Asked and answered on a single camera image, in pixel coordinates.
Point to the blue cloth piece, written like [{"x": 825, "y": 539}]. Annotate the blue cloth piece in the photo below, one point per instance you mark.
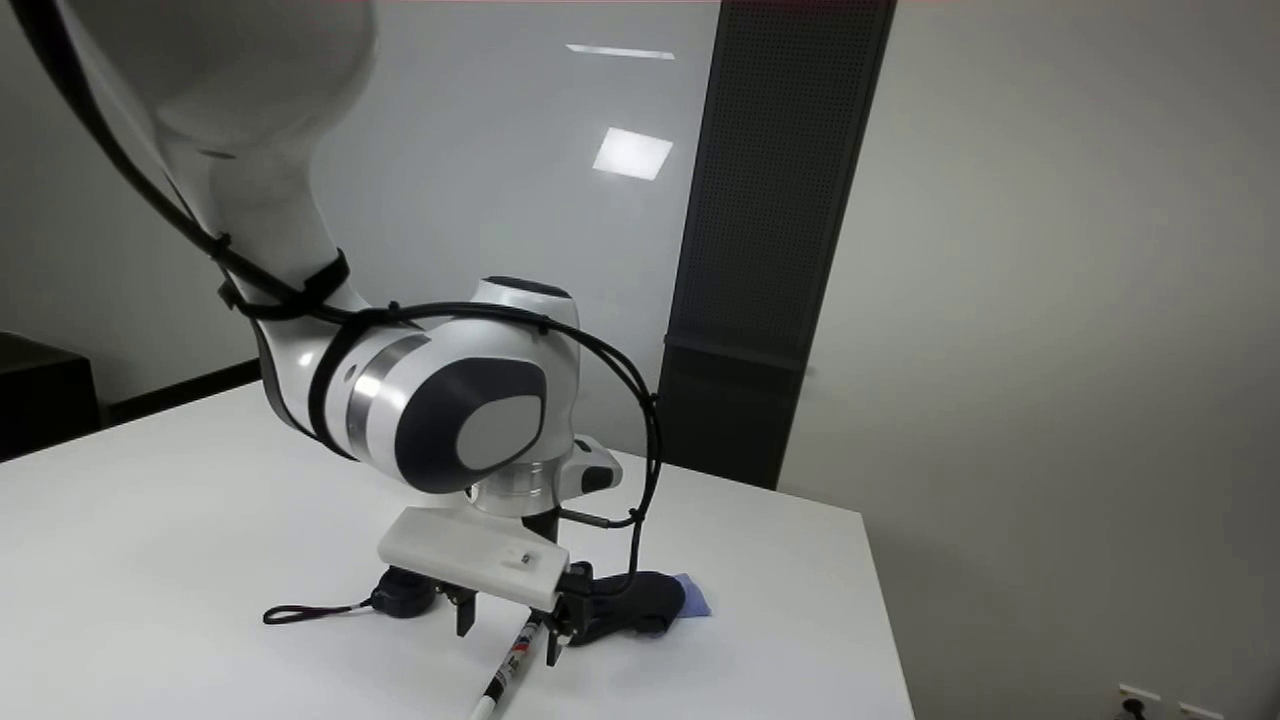
[{"x": 695, "y": 602}]

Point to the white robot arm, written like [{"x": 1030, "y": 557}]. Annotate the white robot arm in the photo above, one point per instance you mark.
[{"x": 212, "y": 113}]

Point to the black and white marker pen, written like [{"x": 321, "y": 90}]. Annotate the black and white marker pen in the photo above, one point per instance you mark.
[{"x": 509, "y": 670}]

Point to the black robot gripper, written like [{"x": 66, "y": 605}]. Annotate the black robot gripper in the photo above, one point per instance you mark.
[{"x": 533, "y": 490}]

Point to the small black pouch with strap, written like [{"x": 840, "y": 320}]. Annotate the small black pouch with strap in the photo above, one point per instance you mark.
[{"x": 398, "y": 592}]

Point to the black glove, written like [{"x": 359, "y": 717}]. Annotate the black glove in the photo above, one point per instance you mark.
[{"x": 635, "y": 605}]

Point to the black side table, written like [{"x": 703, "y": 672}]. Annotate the black side table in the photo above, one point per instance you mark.
[{"x": 47, "y": 396}]

